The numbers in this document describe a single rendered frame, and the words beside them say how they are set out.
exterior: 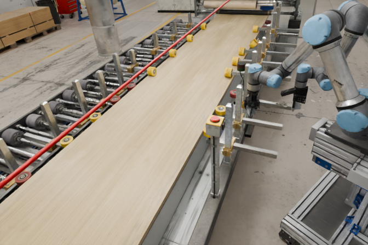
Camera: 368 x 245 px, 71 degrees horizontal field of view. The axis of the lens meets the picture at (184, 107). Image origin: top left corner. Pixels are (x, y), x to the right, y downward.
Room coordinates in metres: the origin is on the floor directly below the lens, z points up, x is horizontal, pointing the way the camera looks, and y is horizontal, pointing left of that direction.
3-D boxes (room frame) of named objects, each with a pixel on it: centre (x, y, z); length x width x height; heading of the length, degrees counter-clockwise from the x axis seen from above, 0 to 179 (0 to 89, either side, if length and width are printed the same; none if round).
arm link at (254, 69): (1.33, -0.43, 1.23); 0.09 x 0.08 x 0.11; 38
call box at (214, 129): (0.94, -0.14, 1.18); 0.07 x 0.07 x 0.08; 64
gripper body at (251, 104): (1.33, -0.43, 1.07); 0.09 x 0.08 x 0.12; 175
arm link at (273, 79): (1.27, -0.50, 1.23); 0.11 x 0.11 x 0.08; 38
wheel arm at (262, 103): (1.61, -0.58, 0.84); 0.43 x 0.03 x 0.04; 64
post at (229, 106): (1.17, -0.25, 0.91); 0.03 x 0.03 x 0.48; 64
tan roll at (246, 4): (3.98, -1.01, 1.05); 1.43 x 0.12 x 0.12; 64
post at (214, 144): (0.94, -0.13, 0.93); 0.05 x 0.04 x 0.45; 154
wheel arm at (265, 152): (1.18, -0.33, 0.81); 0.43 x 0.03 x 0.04; 64
